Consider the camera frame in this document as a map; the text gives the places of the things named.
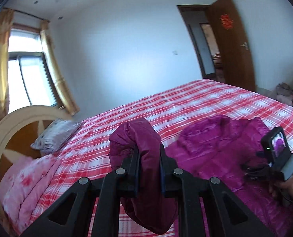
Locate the window with dark frame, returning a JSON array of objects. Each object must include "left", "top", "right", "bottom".
[{"left": 8, "top": 29, "right": 61, "bottom": 113}]

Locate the pink floral folded quilt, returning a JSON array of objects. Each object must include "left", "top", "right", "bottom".
[{"left": 0, "top": 155, "right": 61, "bottom": 235}]

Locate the red double happiness decoration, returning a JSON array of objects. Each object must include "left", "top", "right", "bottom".
[{"left": 220, "top": 13, "right": 234, "bottom": 30}]

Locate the magenta down jacket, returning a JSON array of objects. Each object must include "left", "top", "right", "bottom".
[{"left": 109, "top": 115, "right": 293, "bottom": 236}]

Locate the red white plaid bedsheet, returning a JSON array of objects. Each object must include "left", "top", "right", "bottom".
[{"left": 30, "top": 80, "right": 293, "bottom": 236}]

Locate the brown wooden door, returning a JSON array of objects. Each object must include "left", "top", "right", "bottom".
[{"left": 207, "top": 0, "right": 256, "bottom": 91}]

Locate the silver door handle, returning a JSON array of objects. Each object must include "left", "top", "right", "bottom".
[{"left": 241, "top": 42, "right": 249, "bottom": 51}]

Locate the grey striped pillow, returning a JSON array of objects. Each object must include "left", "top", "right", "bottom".
[{"left": 30, "top": 119, "right": 82, "bottom": 153}]

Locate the gold curtain right of window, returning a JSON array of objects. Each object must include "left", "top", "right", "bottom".
[{"left": 40, "top": 20, "right": 79, "bottom": 116}]

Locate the person's right hand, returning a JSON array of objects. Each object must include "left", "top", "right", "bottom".
[{"left": 268, "top": 168, "right": 293, "bottom": 200}]

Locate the cream wooden headboard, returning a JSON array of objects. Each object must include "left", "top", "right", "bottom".
[{"left": 0, "top": 105, "right": 72, "bottom": 236}]

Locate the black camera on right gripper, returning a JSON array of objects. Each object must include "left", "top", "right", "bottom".
[{"left": 261, "top": 126, "right": 291, "bottom": 164}]

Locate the dark brown door frame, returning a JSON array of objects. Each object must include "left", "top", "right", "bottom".
[{"left": 177, "top": 5, "right": 217, "bottom": 80}]

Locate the pile of clothes on floor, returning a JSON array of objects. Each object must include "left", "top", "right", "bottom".
[{"left": 276, "top": 83, "right": 293, "bottom": 106}]

